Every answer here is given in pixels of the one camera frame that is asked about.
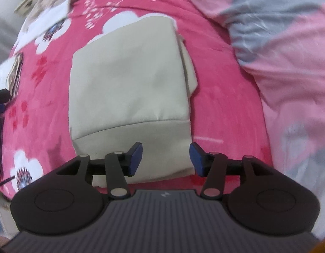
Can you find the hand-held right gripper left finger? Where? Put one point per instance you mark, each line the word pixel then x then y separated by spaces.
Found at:
pixel 134 160

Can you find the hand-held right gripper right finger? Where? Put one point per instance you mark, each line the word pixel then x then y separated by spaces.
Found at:
pixel 196 160

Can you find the beige sweatshirt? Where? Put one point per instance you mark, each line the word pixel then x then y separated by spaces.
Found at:
pixel 125 92

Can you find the white folded shirt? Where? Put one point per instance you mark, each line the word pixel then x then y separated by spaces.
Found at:
pixel 6 71

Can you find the grey curtain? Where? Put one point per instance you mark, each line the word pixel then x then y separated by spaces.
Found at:
pixel 4 37

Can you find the pink floral blanket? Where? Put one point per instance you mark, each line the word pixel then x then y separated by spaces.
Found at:
pixel 220 89

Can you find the cream nightstand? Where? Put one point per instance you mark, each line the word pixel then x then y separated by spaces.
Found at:
pixel 26 1

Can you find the pink grey quilt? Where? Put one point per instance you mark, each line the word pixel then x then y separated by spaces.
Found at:
pixel 289 58

